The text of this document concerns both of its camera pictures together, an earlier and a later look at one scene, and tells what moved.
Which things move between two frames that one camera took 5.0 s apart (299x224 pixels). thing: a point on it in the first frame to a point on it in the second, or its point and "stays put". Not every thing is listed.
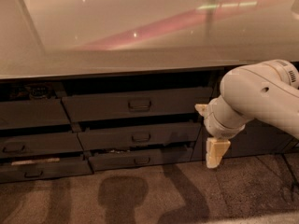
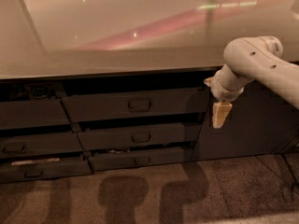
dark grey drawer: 129,160 stays put
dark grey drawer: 44,171 stays put
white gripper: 213,124 to 222,92
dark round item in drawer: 38,91 stays put
